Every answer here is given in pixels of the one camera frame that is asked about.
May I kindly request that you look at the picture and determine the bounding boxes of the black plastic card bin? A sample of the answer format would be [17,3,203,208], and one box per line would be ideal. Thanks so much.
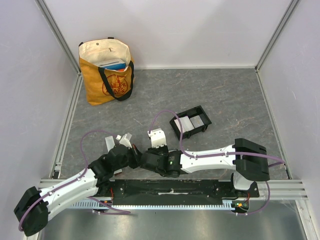
[176,105,212,139]

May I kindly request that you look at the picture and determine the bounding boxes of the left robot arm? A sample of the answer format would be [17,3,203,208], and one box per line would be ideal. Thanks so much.
[14,144,142,237]

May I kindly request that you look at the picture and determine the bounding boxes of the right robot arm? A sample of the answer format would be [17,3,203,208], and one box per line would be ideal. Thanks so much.
[139,138,270,197]

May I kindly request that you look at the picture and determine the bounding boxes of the stack of white cards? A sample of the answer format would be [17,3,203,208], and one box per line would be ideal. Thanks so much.
[174,116,195,133]

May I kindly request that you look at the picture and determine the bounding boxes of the silver VIP card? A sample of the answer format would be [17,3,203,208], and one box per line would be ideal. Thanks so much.
[190,115,204,128]

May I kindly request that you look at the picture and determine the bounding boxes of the clear acrylic rectangular block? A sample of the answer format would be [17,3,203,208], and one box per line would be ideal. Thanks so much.
[104,136,123,176]

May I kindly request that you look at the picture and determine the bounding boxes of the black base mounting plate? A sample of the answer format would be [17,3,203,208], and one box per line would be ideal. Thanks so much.
[81,178,260,206]

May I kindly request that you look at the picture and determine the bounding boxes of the orange canvas tote bag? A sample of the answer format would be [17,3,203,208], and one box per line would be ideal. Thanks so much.
[78,37,135,106]

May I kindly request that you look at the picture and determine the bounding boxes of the blue book in bag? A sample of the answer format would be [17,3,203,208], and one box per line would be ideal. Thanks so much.
[97,58,126,72]

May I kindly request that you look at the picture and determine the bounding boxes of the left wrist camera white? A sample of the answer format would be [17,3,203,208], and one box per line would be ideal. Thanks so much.
[116,133,132,149]

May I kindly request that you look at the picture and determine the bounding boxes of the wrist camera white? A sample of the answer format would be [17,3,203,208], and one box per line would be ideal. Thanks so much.
[148,128,167,148]
[116,133,132,149]

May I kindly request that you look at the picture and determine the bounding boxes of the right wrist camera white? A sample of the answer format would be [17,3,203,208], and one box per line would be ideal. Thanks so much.
[148,128,167,148]

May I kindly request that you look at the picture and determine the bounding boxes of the slotted cable duct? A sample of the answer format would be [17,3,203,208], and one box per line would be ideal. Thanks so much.
[68,198,237,211]

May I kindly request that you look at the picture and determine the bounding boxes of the aluminium frame rail front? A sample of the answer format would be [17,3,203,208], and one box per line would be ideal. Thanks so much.
[38,179,308,201]

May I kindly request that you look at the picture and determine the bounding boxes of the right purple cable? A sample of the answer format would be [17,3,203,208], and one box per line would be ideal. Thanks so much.
[148,109,286,217]

